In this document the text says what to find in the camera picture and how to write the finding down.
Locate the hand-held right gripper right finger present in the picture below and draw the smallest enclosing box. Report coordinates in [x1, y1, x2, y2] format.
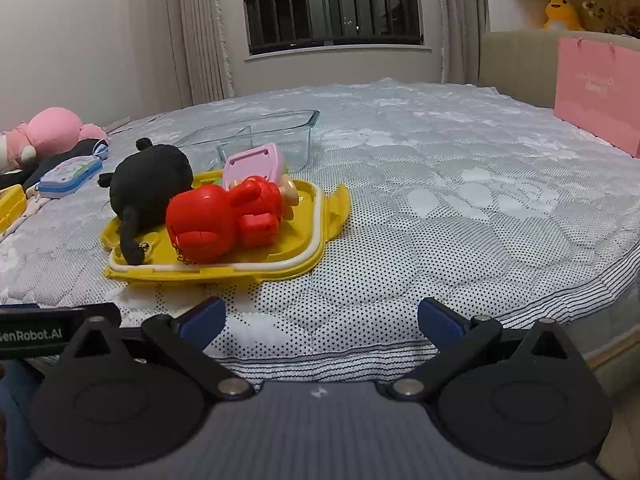
[378, 297, 583, 402]

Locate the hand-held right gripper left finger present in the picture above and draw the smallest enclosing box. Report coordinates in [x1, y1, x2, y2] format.
[60, 296, 256, 402]

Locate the red plastic bear toy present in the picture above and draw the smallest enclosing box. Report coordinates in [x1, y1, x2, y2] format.
[165, 176, 282, 264]

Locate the black plush toy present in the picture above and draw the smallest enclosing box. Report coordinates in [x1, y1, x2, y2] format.
[98, 137, 195, 266]

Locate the pink purple toy case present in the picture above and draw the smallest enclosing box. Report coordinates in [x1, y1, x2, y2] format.
[222, 143, 286, 189]

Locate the clear glass container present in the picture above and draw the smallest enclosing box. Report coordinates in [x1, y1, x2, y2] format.
[172, 109, 321, 173]

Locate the person's blue pants leg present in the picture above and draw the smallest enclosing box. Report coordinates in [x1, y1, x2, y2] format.
[0, 360, 47, 480]

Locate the yellow plastic box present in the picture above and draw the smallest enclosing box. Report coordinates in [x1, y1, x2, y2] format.
[0, 185, 27, 235]

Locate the small cream doll figure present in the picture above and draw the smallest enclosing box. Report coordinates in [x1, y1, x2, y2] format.
[277, 174, 304, 221]

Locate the blue toy tablet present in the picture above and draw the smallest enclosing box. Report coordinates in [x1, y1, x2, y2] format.
[37, 156, 103, 199]

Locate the black cloth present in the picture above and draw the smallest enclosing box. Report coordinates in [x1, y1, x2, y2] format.
[0, 137, 108, 192]

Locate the pink plush toy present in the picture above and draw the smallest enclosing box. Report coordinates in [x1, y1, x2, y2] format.
[0, 107, 108, 171]

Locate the beige bed headboard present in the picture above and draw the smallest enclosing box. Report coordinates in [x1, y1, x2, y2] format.
[479, 30, 640, 111]

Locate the pink paper bag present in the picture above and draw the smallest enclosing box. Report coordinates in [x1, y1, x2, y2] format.
[554, 37, 640, 158]

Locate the beige curtain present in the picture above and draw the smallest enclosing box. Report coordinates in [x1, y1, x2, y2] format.
[177, 0, 236, 107]
[435, 0, 488, 86]

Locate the yellow duck plush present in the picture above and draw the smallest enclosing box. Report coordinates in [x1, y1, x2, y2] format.
[542, 0, 585, 32]

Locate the dark barred window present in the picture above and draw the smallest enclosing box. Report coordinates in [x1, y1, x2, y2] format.
[240, 0, 425, 56]

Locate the dried flower bouquet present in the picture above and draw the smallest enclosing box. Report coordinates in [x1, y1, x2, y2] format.
[582, 0, 640, 38]

